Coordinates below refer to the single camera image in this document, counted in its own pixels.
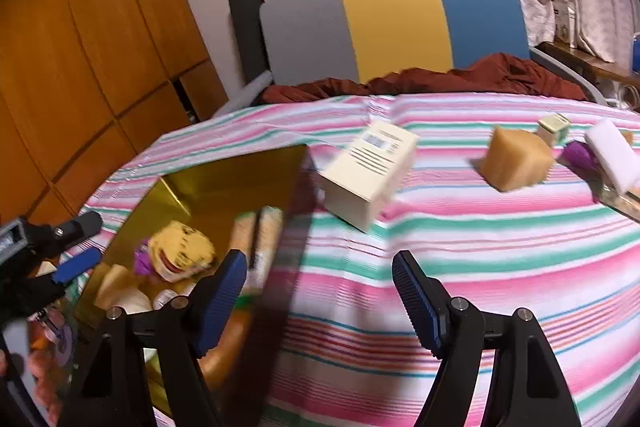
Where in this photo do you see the yellow knitted sock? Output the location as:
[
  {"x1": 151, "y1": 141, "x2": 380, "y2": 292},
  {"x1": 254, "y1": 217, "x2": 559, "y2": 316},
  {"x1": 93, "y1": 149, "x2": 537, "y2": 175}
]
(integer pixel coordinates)
[{"x1": 148, "y1": 220, "x2": 216, "y2": 283}]

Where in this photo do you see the large tan sponge block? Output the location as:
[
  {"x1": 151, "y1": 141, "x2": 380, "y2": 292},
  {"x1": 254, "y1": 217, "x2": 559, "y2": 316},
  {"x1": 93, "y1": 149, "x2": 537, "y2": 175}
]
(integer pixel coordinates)
[{"x1": 478, "y1": 127, "x2": 555, "y2": 192}]

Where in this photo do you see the white foam sponge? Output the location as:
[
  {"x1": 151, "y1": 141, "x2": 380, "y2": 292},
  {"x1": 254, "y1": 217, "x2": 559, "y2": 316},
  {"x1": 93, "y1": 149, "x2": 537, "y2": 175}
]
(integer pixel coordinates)
[{"x1": 585, "y1": 119, "x2": 639, "y2": 195}]

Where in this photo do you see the cream cardboard box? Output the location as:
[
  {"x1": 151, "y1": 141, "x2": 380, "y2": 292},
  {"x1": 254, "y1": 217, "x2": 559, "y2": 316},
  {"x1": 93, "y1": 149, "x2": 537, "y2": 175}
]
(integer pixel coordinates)
[{"x1": 320, "y1": 120, "x2": 419, "y2": 232}]

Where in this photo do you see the small tan sponge piece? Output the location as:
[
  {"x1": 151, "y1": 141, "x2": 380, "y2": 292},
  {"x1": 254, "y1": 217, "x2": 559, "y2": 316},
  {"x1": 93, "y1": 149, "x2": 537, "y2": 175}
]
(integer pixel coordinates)
[{"x1": 622, "y1": 131, "x2": 634, "y2": 146}]

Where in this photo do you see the striped bed sheet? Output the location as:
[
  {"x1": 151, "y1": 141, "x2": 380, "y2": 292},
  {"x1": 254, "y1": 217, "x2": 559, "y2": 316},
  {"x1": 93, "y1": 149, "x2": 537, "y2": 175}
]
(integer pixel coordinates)
[{"x1": 87, "y1": 93, "x2": 639, "y2": 426}]

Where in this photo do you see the wooden wardrobe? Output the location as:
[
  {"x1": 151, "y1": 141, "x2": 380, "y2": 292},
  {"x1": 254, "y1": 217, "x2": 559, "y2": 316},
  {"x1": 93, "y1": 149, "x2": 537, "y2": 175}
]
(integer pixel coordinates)
[{"x1": 1, "y1": 0, "x2": 228, "y2": 223}]

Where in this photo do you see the purple wrapped candy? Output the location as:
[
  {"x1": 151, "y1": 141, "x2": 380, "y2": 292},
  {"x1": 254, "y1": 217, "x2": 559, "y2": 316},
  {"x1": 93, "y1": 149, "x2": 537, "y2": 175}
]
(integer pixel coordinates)
[{"x1": 558, "y1": 141, "x2": 600, "y2": 173}]

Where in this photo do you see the small green cream box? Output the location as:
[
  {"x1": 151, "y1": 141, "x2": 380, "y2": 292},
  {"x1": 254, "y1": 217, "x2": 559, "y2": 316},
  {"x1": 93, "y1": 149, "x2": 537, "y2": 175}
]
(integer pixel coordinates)
[{"x1": 536, "y1": 114, "x2": 570, "y2": 148}]

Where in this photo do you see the dark red blanket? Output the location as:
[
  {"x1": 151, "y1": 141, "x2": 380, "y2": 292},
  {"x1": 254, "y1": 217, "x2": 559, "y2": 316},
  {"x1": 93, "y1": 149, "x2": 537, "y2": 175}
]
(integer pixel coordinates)
[{"x1": 257, "y1": 53, "x2": 588, "y2": 105}]

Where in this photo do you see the wooden side shelf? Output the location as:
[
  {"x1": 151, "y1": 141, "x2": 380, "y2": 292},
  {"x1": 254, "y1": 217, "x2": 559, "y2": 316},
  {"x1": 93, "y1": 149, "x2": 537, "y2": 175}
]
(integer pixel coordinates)
[{"x1": 537, "y1": 42, "x2": 639, "y2": 88}]

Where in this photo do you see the blue mug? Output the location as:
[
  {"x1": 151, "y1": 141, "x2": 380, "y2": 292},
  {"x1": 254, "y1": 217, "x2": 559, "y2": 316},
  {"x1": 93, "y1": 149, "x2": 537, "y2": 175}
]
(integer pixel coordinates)
[{"x1": 631, "y1": 32, "x2": 640, "y2": 74}]

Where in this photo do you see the white box on shelf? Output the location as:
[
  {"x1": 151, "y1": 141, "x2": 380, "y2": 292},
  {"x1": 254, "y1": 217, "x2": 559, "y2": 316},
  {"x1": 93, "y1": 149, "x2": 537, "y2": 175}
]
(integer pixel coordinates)
[{"x1": 552, "y1": 0, "x2": 577, "y2": 48}]

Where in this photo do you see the grey yellow blue headboard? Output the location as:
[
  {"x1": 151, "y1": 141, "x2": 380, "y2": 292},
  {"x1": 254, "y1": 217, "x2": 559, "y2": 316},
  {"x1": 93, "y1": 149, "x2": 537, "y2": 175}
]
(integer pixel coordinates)
[{"x1": 228, "y1": 0, "x2": 530, "y2": 86}]

